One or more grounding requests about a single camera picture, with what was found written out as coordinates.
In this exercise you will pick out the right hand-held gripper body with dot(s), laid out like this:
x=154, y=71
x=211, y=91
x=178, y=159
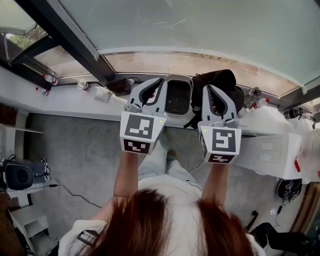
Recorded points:
x=222, y=142

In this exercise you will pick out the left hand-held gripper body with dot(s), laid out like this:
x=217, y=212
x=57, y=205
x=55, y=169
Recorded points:
x=140, y=127

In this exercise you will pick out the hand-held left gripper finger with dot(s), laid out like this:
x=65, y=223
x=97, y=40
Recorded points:
x=162, y=100
x=136, y=93

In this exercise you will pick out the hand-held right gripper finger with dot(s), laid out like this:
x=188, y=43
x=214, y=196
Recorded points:
x=230, y=107
x=207, y=105

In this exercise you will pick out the white air fryer basket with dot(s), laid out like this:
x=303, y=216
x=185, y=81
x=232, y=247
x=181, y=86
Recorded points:
x=177, y=100

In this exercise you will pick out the person's right forearm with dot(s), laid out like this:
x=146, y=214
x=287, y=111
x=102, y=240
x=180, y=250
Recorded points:
x=215, y=180

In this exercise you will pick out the person's left forearm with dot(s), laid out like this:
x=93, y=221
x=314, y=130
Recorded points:
x=126, y=175

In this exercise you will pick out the black pouch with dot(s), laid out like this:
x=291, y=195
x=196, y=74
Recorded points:
x=120, y=86

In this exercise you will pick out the clear glass jar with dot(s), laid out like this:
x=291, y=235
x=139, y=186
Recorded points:
x=253, y=94

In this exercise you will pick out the black backpack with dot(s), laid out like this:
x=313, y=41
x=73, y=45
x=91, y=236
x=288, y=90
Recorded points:
x=220, y=80

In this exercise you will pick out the white bottle with red cap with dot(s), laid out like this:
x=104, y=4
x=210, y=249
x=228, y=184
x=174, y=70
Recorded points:
x=261, y=103

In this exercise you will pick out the white flat packet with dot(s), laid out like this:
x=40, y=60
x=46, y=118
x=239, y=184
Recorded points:
x=103, y=94

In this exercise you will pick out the person's light trousers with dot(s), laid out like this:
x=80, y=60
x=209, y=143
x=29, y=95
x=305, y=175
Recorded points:
x=152, y=162

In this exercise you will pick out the white storage box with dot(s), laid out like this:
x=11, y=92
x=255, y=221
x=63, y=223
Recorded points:
x=267, y=155

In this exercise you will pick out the white window ledge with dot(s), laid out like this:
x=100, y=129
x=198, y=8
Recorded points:
x=75, y=102

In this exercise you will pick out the black round flask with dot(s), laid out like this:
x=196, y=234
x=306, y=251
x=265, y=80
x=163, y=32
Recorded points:
x=292, y=113

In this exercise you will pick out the person's white shirt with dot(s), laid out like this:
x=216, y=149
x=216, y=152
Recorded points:
x=175, y=195

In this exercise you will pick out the frosted window film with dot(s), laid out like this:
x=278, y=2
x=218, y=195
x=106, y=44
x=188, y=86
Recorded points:
x=200, y=25

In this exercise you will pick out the red-capped clear bottle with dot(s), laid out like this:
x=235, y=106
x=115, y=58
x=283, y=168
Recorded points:
x=50, y=79
x=43, y=91

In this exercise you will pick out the black bag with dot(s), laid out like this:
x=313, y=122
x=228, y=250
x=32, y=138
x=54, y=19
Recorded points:
x=282, y=240

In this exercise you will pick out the white desk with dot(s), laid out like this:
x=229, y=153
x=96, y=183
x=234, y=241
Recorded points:
x=15, y=140

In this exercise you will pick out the white low shelf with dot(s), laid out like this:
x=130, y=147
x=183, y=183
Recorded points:
x=27, y=220

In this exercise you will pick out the black window frame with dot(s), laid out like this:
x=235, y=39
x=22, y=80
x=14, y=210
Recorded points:
x=62, y=32

